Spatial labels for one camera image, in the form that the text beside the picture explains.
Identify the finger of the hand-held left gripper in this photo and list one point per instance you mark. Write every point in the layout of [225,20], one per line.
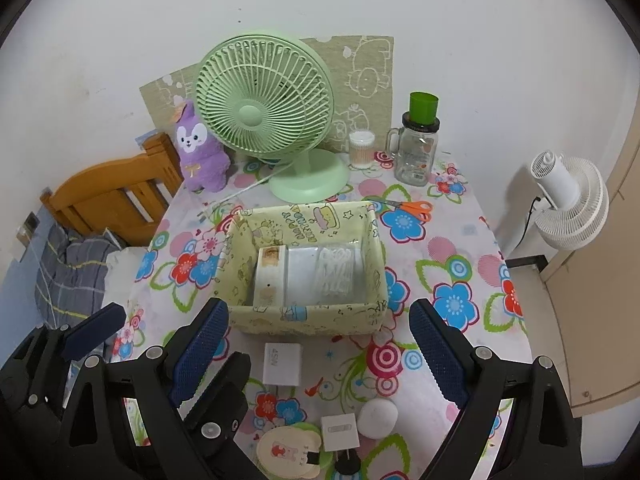
[95,330]
[227,400]

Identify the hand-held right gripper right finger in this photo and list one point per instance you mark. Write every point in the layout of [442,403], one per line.
[440,355]

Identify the cotton swab container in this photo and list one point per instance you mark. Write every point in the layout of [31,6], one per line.
[362,150]

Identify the small white charger cube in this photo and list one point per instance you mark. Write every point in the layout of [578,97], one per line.
[340,432]

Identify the grey plaid blanket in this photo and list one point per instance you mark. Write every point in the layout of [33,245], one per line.
[75,270]

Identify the purple plush toy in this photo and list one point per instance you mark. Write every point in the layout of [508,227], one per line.
[200,155]

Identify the white earbud case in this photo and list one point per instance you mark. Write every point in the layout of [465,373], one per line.
[378,419]

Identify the wooden chair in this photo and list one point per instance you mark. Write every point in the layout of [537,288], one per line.
[110,185]

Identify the printed beige storage box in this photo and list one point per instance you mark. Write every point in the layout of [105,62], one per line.
[305,320]

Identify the green desk fan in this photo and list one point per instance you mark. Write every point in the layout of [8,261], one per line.
[260,110]

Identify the white small carton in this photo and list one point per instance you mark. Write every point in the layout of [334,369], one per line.
[270,275]

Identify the glass jar mug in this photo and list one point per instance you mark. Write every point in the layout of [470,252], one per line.
[415,157]

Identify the beige door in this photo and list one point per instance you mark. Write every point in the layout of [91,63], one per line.
[590,310]

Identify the round bear print mirror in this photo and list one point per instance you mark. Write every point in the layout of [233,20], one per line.
[282,452]

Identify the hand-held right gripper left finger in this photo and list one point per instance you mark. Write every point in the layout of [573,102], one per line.
[200,355]

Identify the green plastic cup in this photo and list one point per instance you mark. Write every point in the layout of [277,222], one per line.
[424,107]

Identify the white cloth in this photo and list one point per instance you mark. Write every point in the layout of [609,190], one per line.
[125,272]

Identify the white clip fan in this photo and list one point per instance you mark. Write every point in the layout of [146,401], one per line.
[575,200]

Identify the white power adapter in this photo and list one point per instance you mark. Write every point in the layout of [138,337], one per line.
[282,364]

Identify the black plug adapter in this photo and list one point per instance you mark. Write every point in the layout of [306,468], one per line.
[347,464]

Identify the pale blue packet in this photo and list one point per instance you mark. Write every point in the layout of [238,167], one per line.
[302,275]

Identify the wall socket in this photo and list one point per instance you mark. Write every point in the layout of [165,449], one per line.
[29,227]

